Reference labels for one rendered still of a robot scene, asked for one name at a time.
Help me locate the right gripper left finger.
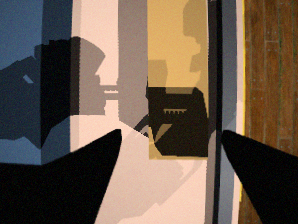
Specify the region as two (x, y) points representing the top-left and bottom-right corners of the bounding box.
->
(0, 129), (122, 224)

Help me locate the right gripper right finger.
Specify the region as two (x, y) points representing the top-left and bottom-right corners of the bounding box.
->
(221, 130), (298, 224)

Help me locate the brown cardboard carton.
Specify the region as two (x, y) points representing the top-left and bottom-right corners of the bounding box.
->
(147, 0), (208, 160)

